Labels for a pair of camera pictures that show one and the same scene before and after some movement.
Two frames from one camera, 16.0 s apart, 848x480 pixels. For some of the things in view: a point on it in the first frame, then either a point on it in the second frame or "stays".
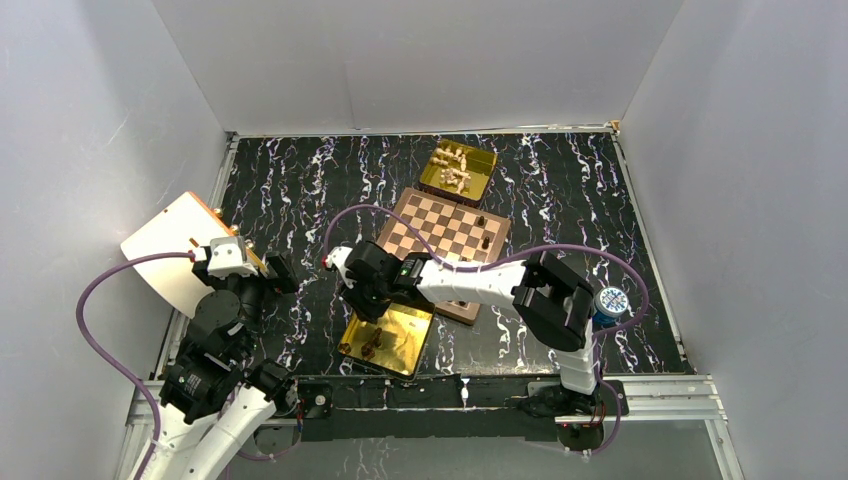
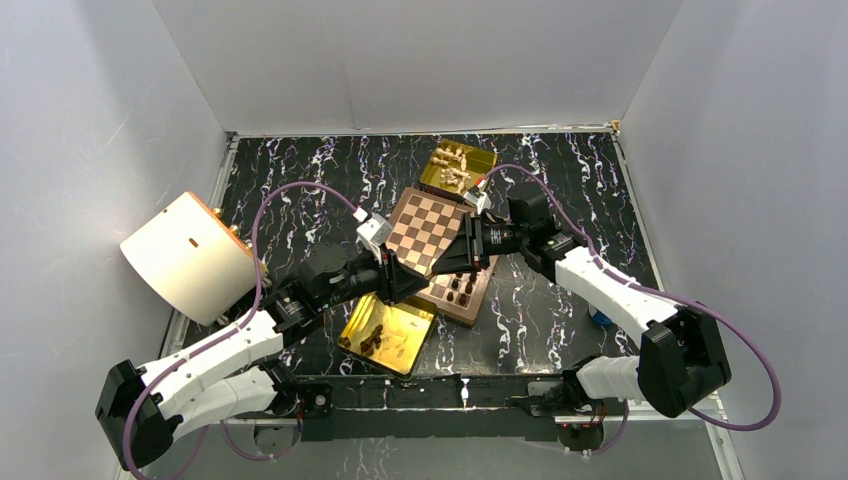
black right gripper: x=366 y=312 -> x=467 y=252
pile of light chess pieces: x=452 y=176 stays
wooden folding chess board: x=454 y=231 stays
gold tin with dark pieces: x=394 y=343 stays
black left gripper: x=284 y=279 -> x=396 y=281
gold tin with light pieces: x=461 y=171 stays
